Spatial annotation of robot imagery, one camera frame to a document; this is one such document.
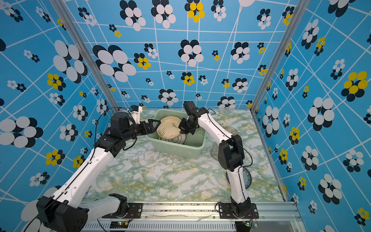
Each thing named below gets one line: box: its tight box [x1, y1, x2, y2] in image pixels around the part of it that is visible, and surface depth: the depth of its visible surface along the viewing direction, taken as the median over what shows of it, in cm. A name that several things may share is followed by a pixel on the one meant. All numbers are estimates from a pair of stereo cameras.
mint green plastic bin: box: [146, 125, 207, 160], surface depth 96 cm
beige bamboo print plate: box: [156, 116, 182, 140], surface depth 95 cm
